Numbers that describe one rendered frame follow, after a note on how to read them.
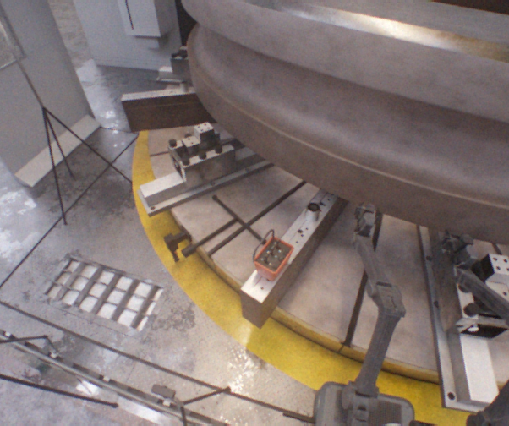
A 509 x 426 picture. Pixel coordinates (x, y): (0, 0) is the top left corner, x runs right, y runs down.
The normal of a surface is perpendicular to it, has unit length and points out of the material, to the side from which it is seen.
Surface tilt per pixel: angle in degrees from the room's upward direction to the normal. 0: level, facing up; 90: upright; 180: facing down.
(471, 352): 0
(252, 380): 0
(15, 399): 0
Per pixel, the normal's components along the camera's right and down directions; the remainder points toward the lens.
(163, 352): 0.00, -0.66
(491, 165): -0.30, 0.55
